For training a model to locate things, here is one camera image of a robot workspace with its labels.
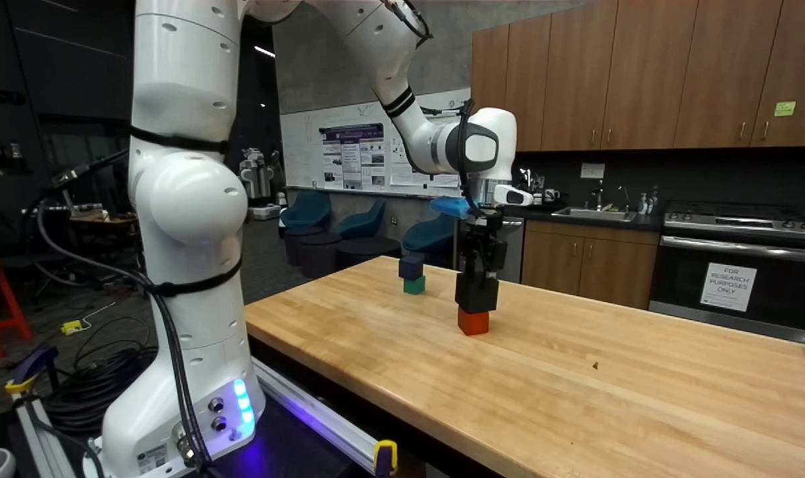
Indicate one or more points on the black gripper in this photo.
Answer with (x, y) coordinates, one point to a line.
(483, 232)

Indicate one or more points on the black cube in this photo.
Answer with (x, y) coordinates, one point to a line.
(477, 295)

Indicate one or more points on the navy blue cube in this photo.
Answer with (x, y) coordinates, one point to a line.
(409, 267)

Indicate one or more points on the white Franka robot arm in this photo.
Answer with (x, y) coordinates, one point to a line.
(184, 203)

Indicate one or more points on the red cube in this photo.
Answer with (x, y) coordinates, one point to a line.
(475, 322)

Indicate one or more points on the stainless steel dishwasher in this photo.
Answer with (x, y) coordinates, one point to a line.
(512, 253)

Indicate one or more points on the brown wooden base cabinets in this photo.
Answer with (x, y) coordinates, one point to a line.
(587, 261)

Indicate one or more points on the steel kitchen sink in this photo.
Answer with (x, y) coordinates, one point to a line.
(590, 214)

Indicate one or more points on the white poster board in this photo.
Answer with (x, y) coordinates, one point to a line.
(350, 154)

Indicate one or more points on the white paper sign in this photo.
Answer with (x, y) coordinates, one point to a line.
(730, 287)

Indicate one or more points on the stainless steel oven range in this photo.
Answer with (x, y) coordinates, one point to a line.
(783, 287)

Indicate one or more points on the green sticky note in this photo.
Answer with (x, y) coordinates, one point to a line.
(784, 110)

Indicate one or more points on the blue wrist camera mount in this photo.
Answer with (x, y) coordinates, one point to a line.
(452, 207)

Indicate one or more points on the white wall outlet plate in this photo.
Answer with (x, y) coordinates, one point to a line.
(593, 170)

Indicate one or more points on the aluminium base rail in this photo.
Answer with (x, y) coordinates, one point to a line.
(318, 413)

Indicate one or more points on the brown wooden wall cabinets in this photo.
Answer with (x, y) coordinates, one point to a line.
(650, 75)

